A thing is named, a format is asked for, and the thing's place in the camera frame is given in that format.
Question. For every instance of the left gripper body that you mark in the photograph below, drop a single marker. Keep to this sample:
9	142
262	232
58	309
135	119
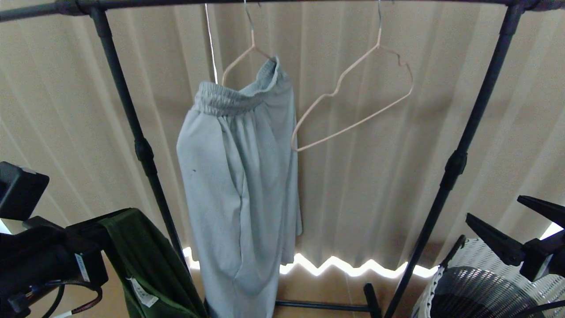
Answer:
44	260

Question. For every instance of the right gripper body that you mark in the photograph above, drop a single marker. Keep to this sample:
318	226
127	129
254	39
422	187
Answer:
545	258

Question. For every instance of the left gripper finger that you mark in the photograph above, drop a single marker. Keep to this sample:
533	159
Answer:
88	229

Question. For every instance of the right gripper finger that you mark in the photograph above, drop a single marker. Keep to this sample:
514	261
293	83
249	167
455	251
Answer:
499	245
547	211

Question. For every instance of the green garment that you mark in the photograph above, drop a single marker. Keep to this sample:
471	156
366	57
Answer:
145	260

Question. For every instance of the pale grey shorts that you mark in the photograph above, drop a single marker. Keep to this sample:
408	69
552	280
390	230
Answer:
238	185

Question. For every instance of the pink clothes hanger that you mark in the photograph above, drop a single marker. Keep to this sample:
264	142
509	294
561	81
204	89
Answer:
379	31
252	26

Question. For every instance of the white laundry basket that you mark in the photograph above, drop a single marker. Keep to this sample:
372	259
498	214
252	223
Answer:
485	269

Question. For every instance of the black clothes rack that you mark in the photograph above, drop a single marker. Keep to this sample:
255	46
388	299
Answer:
141	150

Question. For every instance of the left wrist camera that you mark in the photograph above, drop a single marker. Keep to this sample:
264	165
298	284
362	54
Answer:
20	190

